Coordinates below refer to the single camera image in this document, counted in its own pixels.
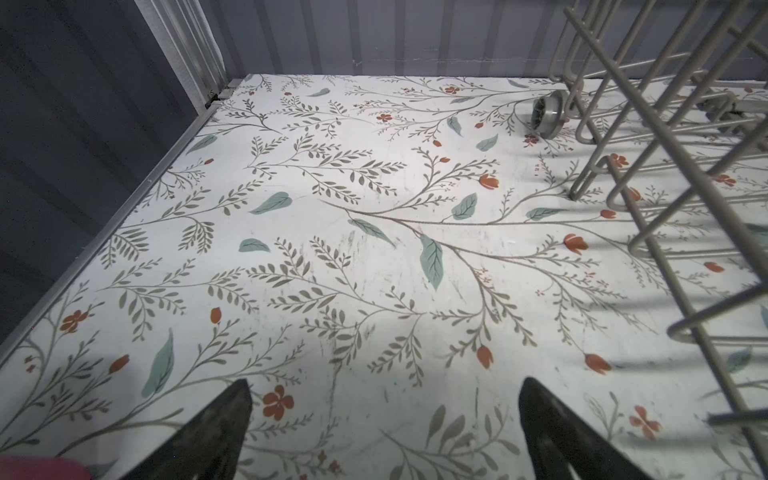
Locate grey wire dish rack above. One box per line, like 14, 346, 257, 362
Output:
531, 1, 767, 467

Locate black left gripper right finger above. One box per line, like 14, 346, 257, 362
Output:
518, 377, 649, 480

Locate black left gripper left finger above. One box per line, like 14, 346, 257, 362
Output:
124, 379, 253, 480

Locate pink tape roll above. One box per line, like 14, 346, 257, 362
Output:
1, 456, 92, 480

